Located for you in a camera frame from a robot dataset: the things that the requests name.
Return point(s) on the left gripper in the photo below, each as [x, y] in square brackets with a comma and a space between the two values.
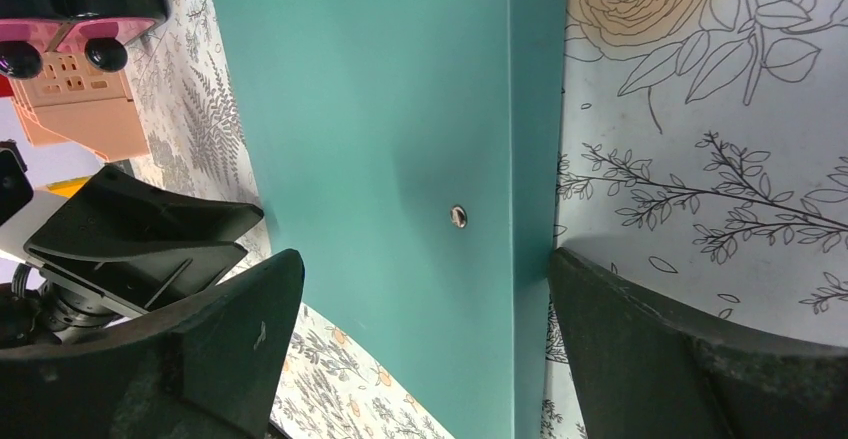
[117, 248]

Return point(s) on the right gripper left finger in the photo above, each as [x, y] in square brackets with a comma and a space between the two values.
[207, 366]

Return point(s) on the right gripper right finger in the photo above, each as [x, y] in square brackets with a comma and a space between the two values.
[647, 366]

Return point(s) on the pink drawer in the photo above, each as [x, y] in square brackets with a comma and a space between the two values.
[23, 42]
[103, 42]

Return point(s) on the pink bottom drawer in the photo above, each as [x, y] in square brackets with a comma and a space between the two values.
[23, 42]

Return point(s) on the teal folder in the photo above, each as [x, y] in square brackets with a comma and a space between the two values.
[408, 150]

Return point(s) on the yellow plastic block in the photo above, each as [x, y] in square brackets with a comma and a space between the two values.
[67, 188]

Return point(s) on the peach plastic file organizer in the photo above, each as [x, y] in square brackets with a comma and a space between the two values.
[72, 102]

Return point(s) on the floral table mat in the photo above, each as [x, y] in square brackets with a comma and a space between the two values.
[702, 155]

